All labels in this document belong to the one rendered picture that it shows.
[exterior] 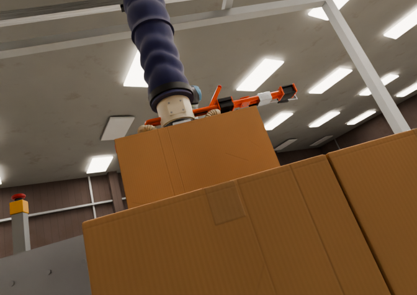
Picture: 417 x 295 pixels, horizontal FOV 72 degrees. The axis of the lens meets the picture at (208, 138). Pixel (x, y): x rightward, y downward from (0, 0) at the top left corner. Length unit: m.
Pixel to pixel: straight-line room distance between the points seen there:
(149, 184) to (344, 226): 0.75
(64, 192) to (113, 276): 10.56
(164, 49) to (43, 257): 1.04
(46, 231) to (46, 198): 1.07
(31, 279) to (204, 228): 0.62
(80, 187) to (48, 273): 10.17
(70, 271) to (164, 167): 0.45
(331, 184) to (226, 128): 0.73
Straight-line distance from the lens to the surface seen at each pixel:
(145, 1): 1.72
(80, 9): 3.57
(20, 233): 1.90
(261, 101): 1.51
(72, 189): 11.03
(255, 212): 0.45
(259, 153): 1.16
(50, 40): 3.97
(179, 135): 1.15
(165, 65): 1.46
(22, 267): 0.97
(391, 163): 0.58
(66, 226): 10.71
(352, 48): 4.40
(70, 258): 0.93
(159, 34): 1.59
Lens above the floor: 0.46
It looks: 20 degrees up
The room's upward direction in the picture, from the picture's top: 18 degrees counter-clockwise
